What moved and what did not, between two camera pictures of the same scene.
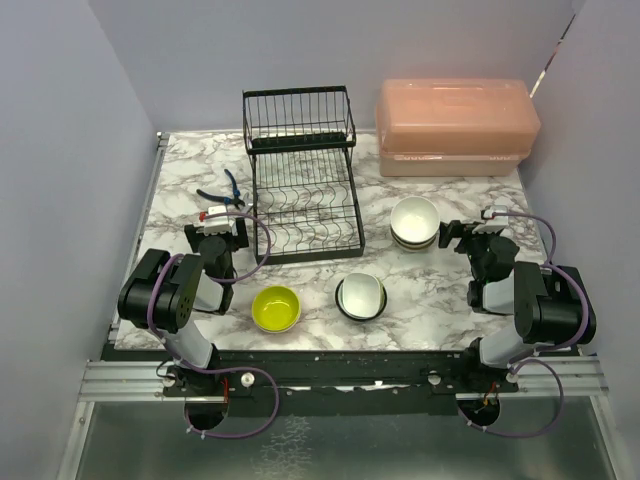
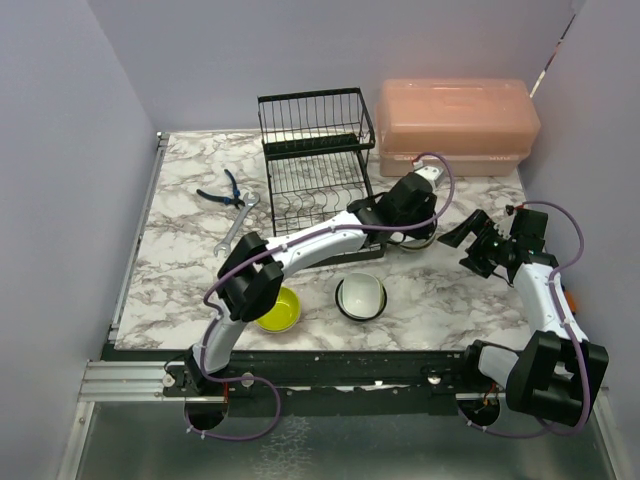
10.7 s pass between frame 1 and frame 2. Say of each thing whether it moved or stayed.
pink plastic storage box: stayed
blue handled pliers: stayed
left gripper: moved
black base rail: stayed
